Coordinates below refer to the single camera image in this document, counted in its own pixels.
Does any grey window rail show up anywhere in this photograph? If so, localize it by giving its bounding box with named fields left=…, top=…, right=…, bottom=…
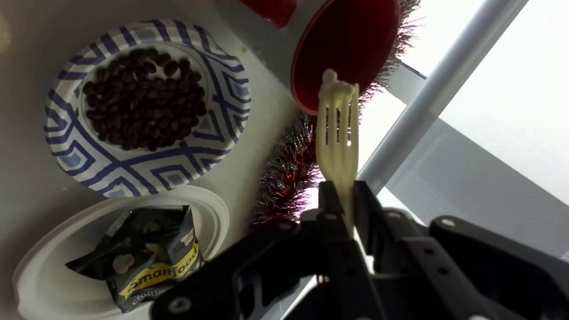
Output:
left=379, top=58, right=569, bottom=259

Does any blue patterned bowl with chocolate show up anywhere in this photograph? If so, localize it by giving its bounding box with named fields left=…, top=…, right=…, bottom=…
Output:
left=43, top=17, right=255, bottom=198

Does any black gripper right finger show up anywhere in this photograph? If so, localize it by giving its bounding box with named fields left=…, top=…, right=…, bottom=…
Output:
left=353, top=179, right=390, bottom=255

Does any grey window post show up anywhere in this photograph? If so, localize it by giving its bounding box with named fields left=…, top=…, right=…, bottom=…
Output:
left=354, top=0, right=530, bottom=193

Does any white plastic fork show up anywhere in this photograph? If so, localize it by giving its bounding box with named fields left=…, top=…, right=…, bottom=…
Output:
left=315, top=67, right=361, bottom=232

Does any white paper plate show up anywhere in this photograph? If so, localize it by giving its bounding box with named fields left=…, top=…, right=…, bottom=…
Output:
left=11, top=182, right=232, bottom=320

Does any black yellow snack bag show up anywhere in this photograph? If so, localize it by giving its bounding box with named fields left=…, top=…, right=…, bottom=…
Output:
left=64, top=202, right=207, bottom=314

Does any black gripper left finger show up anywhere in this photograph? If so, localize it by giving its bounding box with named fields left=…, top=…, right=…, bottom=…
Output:
left=317, top=179, right=347, bottom=255

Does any red silver tinsel garland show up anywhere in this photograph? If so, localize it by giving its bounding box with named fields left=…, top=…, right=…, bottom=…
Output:
left=248, top=0, right=424, bottom=229

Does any white mug with red interior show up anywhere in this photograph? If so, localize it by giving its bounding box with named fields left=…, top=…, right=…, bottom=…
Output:
left=239, top=0, right=406, bottom=117

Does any dark chocolate pieces pile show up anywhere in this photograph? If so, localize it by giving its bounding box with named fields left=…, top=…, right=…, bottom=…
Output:
left=80, top=46, right=210, bottom=150

